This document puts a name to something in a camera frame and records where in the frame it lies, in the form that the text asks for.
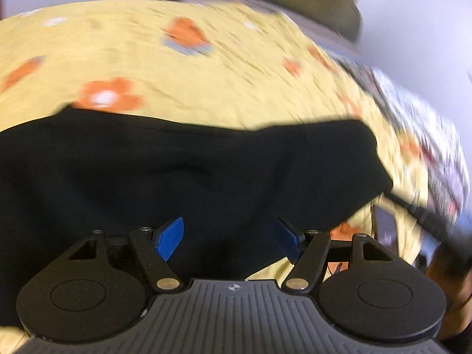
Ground grey plaid pillow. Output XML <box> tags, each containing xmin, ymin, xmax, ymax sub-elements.
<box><xmin>153</xmin><ymin>0</ymin><xmax>356</xmax><ymax>54</ymax></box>

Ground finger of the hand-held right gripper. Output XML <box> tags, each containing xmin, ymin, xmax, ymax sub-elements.
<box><xmin>383</xmin><ymin>191</ymin><xmax>472</xmax><ymax>253</ymax></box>

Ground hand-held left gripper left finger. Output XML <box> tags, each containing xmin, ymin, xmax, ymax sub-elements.
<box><xmin>68</xmin><ymin>217</ymin><xmax>184</xmax><ymax>292</ymax></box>

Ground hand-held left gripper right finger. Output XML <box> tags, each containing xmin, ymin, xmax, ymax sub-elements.
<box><xmin>276</xmin><ymin>217</ymin><xmax>401</xmax><ymax>296</ymax></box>

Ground grey patterned cloth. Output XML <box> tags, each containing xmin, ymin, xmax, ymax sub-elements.
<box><xmin>334</xmin><ymin>53</ymin><xmax>463</xmax><ymax>225</ymax></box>

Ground person's right forearm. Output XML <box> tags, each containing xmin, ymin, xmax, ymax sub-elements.
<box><xmin>424</xmin><ymin>243</ymin><xmax>472</xmax><ymax>342</ymax></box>

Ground yellow carrot print blanket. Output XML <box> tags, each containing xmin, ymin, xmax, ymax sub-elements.
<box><xmin>0</xmin><ymin>0</ymin><xmax>461</xmax><ymax>354</ymax></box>

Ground black pants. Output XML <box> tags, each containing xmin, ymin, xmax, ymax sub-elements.
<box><xmin>0</xmin><ymin>105</ymin><xmax>393</xmax><ymax>334</ymax></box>

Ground white printed cloth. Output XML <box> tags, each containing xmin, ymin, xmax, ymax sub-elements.
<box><xmin>369</xmin><ymin>68</ymin><xmax>465</xmax><ymax>178</ymax></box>

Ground black smartphone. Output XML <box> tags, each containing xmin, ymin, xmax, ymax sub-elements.
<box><xmin>372</xmin><ymin>204</ymin><xmax>401</xmax><ymax>255</ymax></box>

